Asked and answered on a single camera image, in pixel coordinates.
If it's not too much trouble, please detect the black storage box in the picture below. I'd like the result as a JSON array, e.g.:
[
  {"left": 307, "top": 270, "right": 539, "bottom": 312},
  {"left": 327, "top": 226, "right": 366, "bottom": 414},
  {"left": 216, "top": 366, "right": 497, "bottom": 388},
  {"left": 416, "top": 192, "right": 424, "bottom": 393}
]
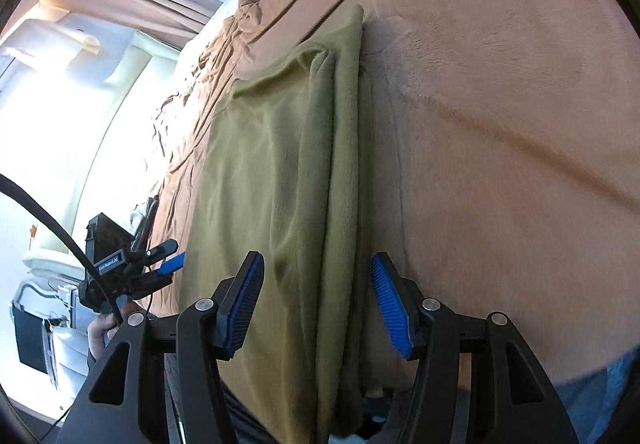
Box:
[{"left": 9, "top": 295, "right": 54, "bottom": 373}]

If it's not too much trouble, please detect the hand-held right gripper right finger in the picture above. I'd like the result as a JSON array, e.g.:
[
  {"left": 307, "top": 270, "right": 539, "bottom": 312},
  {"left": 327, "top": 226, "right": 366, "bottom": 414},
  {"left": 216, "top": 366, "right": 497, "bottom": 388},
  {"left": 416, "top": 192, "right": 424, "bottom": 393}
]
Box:
[{"left": 370, "top": 251, "right": 582, "bottom": 444}]

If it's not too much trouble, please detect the white cushioned bench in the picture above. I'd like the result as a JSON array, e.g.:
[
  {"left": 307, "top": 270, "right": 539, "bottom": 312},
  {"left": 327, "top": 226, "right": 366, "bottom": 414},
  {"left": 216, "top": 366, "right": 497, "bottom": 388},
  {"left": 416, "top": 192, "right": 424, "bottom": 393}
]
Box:
[{"left": 0, "top": 16, "right": 183, "bottom": 277}]

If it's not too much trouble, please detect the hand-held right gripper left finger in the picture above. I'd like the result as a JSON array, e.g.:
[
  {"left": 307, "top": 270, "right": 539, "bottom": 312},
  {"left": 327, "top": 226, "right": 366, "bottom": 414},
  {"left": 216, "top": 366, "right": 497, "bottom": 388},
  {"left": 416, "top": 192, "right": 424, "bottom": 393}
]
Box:
[{"left": 54, "top": 250, "right": 267, "bottom": 444}]

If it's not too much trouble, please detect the peach plush blanket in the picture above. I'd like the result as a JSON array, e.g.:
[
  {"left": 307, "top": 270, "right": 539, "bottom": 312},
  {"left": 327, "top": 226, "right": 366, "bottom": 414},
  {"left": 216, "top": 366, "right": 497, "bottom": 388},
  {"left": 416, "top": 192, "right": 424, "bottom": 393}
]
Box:
[{"left": 147, "top": 0, "right": 640, "bottom": 391}]

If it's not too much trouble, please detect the person's left hand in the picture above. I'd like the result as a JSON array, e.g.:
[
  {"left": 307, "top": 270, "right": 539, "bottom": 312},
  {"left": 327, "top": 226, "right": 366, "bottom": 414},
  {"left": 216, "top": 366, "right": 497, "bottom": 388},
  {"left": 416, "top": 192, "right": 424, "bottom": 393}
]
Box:
[{"left": 87, "top": 302, "right": 139, "bottom": 361}]

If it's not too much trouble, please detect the blue-grey cloth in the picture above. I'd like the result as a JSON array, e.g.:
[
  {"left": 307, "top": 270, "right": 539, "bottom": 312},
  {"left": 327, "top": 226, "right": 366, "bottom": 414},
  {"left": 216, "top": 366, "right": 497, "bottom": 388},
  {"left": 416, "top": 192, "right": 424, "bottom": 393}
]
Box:
[{"left": 552, "top": 348, "right": 637, "bottom": 431}]

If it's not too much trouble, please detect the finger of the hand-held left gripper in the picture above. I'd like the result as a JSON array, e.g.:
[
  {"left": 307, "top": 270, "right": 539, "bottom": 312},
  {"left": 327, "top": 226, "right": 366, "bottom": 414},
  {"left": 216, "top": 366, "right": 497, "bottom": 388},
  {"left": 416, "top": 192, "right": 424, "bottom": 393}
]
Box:
[
  {"left": 149, "top": 251, "right": 187, "bottom": 293},
  {"left": 146, "top": 238, "right": 180, "bottom": 261}
]

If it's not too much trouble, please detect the olive printed t-shirt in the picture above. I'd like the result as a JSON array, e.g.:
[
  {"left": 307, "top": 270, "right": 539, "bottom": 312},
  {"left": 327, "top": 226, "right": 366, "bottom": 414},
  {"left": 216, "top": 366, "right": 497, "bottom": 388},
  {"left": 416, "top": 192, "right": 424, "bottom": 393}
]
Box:
[{"left": 176, "top": 3, "right": 382, "bottom": 444}]

